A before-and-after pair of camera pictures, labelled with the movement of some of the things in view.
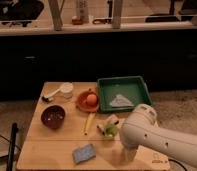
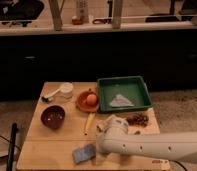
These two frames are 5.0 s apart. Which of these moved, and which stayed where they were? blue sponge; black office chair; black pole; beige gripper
Moved: beige gripper
Stayed: black office chair; black pole; blue sponge
